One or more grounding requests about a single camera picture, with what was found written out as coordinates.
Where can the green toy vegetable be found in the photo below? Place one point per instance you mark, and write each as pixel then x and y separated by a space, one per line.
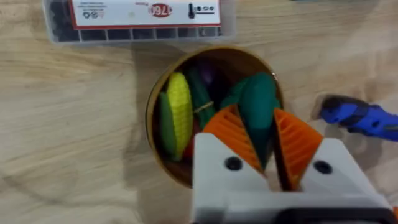
pixel 258 102

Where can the clear plastic screw box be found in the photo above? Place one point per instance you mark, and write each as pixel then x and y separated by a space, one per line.
pixel 143 18

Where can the blue electric screwdriver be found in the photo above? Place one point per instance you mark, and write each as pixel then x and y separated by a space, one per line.
pixel 363 118

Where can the left gripper white and orange right finger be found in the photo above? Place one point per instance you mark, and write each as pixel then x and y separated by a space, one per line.
pixel 339 161

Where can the left gripper white and orange left finger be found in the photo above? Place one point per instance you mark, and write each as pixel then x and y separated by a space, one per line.
pixel 217 155

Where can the round tub with toy vegetables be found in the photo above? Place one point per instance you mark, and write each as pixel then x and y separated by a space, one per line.
pixel 178 115

